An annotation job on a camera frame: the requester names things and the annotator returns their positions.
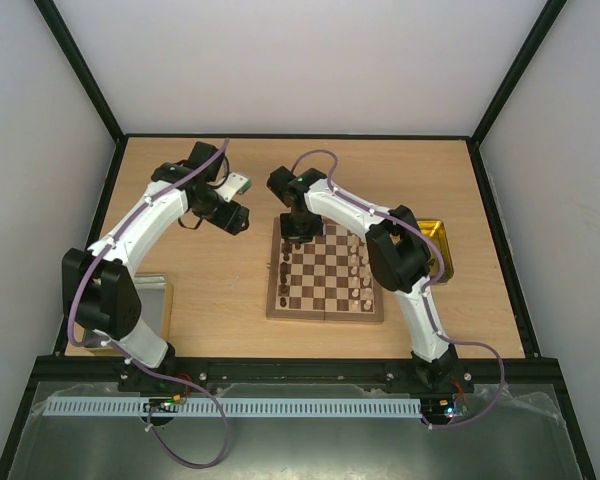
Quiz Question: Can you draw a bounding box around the wooden chess board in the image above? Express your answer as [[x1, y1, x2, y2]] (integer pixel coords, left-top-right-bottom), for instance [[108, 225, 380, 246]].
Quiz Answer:
[[266, 218, 384, 324]]

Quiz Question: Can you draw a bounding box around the gold tin with dark pieces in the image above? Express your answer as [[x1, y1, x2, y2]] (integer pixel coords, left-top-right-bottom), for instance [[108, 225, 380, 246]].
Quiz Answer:
[[417, 218, 454, 285]]

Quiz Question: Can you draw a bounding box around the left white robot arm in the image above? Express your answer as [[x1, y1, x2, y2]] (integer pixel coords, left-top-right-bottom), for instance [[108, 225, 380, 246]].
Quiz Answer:
[[62, 142, 251, 370]]

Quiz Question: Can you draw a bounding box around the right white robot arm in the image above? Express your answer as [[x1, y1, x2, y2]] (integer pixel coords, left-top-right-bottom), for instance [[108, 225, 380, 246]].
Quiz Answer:
[[267, 166, 458, 392]]

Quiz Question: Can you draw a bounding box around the row of dark chess pieces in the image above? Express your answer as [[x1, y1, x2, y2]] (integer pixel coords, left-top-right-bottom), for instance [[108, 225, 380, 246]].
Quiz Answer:
[[278, 242, 300, 307]]

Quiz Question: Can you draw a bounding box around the row of light chess pieces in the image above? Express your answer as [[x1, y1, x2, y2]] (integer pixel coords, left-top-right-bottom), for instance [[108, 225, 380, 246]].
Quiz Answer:
[[347, 234, 375, 314]]

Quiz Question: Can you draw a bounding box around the silver metal tray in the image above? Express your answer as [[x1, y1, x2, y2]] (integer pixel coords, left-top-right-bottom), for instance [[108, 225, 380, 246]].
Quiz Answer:
[[134, 274, 174, 342]]

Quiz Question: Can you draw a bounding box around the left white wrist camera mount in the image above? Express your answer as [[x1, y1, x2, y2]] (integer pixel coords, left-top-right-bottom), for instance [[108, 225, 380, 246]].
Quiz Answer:
[[217, 172, 252, 203]]

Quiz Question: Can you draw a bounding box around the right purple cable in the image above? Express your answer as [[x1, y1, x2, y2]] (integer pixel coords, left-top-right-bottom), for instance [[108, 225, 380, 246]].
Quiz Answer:
[[292, 149, 508, 431]]

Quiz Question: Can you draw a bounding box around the purple cable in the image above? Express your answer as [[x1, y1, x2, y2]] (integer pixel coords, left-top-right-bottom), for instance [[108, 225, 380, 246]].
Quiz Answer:
[[67, 136, 231, 469], [292, 149, 508, 431]]

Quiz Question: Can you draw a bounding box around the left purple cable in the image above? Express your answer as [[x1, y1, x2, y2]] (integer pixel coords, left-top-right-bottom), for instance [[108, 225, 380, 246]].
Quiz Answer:
[[67, 136, 231, 469]]

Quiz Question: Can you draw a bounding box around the light blue slotted cable duct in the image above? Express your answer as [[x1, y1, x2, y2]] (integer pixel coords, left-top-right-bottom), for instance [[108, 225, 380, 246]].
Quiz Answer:
[[42, 397, 421, 419]]

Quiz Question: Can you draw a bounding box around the black aluminium frame rail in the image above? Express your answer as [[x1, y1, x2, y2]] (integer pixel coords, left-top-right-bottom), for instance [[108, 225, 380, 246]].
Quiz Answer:
[[29, 352, 561, 394]]

